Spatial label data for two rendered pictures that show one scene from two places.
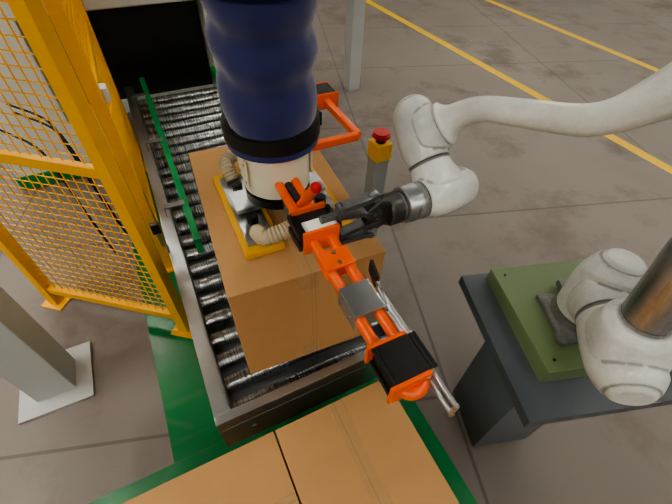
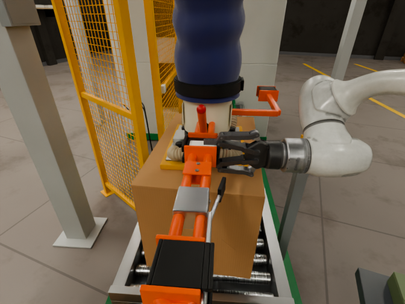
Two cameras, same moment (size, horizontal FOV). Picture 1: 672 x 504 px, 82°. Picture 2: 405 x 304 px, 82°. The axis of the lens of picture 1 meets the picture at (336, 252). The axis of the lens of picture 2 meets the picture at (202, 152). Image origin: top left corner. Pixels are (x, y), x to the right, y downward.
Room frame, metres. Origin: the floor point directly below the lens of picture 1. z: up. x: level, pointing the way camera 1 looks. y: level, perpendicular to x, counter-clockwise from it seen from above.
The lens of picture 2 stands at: (0.14, -0.24, 1.52)
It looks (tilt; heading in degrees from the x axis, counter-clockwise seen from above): 31 degrees down; 32
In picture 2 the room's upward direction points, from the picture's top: straight up
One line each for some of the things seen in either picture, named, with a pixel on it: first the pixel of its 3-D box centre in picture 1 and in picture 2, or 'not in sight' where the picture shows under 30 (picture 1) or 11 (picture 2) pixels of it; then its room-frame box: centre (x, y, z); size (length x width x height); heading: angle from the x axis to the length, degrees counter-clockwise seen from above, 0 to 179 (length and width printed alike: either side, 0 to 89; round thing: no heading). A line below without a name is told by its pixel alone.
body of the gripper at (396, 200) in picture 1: (381, 211); (263, 154); (0.66, -0.10, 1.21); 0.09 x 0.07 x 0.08; 118
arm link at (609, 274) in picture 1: (605, 287); not in sight; (0.65, -0.73, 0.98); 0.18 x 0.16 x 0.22; 168
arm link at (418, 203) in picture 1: (408, 203); (291, 155); (0.69, -0.16, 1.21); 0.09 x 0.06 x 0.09; 28
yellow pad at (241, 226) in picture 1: (245, 205); (182, 140); (0.77, 0.25, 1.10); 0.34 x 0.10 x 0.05; 28
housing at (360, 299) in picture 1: (360, 304); (192, 207); (0.41, -0.05, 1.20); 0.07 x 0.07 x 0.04; 28
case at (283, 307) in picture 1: (280, 244); (207, 181); (0.85, 0.18, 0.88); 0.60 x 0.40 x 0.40; 24
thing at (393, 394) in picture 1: (396, 366); (176, 271); (0.28, -0.11, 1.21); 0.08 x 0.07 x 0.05; 28
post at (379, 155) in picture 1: (368, 234); (290, 212); (1.28, -0.15, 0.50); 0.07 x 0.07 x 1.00; 28
